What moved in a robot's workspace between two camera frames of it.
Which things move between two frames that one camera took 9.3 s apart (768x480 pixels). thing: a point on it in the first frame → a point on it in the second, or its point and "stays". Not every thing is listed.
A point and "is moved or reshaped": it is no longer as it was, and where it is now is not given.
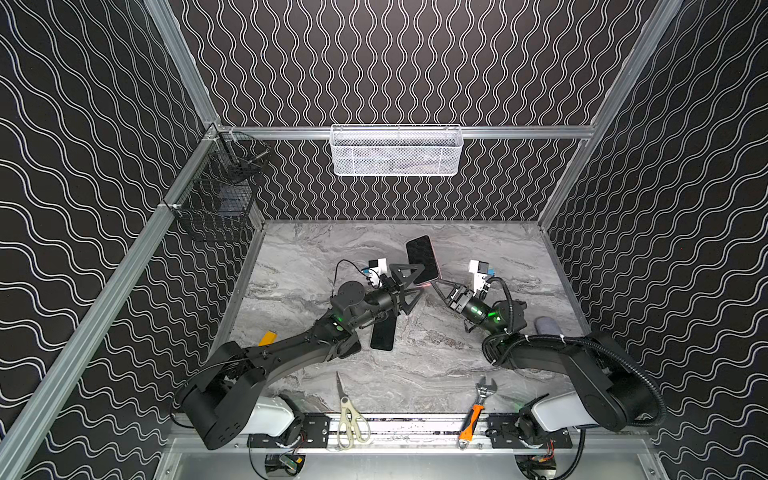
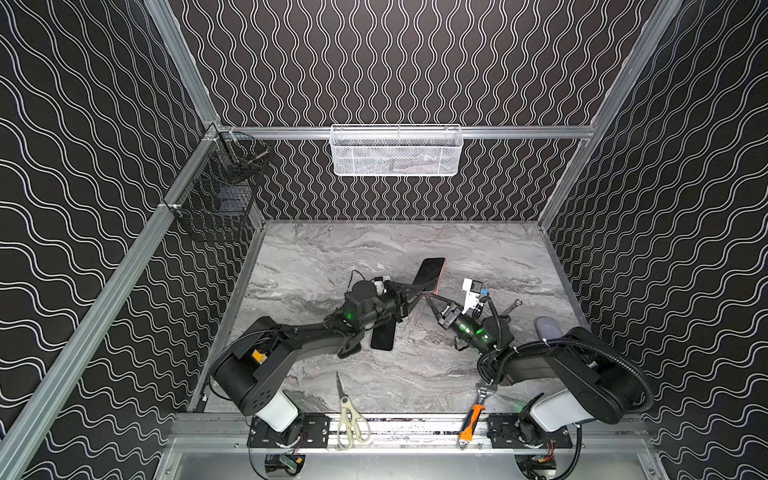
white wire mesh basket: x=396 y=150 stays
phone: x=420 y=251 is moved or reshaped
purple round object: x=546 y=326 stays
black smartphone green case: x=383 y=333 stays
